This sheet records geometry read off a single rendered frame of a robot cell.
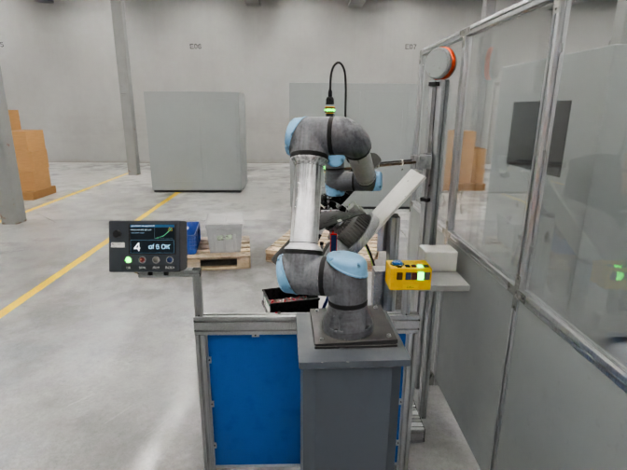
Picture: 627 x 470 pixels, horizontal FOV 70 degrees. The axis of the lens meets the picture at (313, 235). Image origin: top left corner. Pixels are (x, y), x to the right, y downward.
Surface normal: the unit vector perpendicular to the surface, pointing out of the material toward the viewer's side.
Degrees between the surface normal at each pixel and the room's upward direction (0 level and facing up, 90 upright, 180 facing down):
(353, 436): 90
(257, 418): 90
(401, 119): 90
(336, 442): 90
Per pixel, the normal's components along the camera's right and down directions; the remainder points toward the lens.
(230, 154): 0.03, 0.27
